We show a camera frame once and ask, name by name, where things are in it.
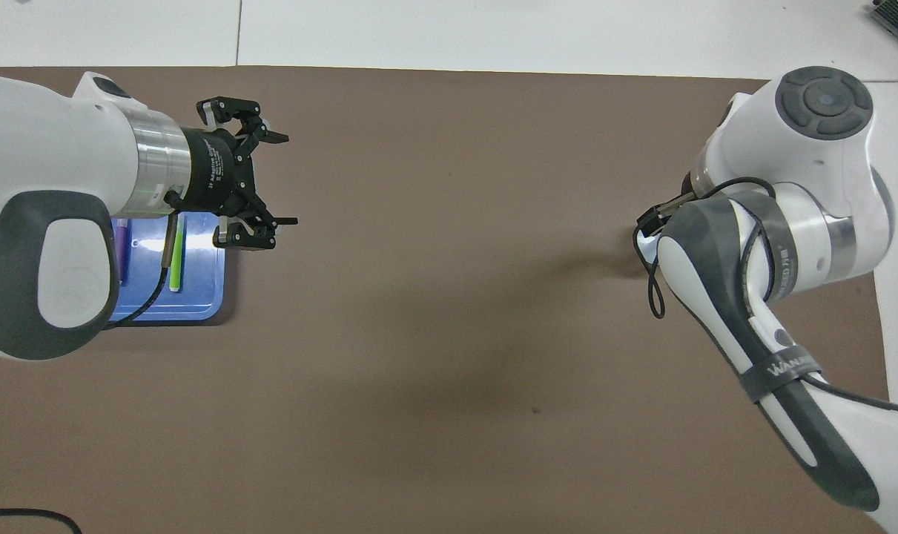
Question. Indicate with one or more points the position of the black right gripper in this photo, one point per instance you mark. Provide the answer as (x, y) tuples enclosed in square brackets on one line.
[(692, 185)]

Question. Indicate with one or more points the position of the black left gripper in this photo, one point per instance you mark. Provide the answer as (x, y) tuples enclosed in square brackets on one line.
[(215, 172)]

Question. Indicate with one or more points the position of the green pen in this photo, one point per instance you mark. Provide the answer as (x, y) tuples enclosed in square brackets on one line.
[(176, 259)]

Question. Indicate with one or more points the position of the purple pen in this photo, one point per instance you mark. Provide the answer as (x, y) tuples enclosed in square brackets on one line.
[(122, 252)]

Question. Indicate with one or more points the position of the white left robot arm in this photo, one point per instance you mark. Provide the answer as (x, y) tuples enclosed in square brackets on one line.
[(41, 185)]

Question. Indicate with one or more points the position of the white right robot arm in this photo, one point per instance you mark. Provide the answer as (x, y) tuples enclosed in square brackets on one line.
[(790, 222)]

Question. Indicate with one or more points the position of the blue plastic tray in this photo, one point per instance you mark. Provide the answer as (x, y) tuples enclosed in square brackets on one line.
[(200, 289)]

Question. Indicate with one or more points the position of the brown table mat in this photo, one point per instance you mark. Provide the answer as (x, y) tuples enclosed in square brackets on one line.
[(434, 334)]

